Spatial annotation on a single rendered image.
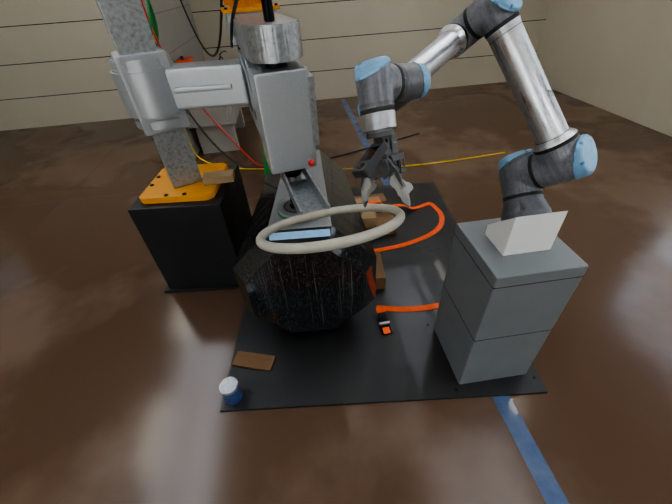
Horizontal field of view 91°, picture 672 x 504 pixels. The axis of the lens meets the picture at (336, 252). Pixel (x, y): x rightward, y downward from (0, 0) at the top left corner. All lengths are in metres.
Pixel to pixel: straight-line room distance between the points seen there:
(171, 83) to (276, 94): 0.92
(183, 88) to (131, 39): 0.31
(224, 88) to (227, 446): 1.93
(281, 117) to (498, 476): 1.88
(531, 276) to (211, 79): 1.90
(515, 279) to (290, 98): 1.17
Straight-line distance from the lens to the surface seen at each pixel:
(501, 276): 1.50
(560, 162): 1.49
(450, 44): 1.41
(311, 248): 0.87
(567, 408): 2.28
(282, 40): 1.43
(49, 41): 7.75
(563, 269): 1.64
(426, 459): 1.94
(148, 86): 2.25
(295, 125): 1.53
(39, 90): 8.11
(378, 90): 0.89
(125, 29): 2.29
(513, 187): 1.58
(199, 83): 2.23
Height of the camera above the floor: 1.82
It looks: 40 degrees down
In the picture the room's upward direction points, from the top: 4 degrees counter-clockwise
